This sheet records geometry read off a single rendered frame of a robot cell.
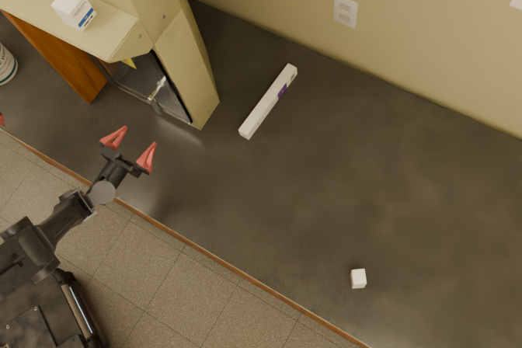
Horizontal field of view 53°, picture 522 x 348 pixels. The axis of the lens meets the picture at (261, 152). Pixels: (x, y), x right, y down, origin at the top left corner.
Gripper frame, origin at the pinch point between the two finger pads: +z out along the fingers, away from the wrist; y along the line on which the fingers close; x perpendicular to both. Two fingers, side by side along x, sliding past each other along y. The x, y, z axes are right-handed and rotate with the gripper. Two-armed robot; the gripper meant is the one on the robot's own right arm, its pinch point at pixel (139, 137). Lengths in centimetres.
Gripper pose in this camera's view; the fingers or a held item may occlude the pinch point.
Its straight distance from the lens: 142.4
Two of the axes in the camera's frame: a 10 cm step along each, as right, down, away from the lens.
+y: -8.5, -4.5, 2.7
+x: 1.1, 3.5, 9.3
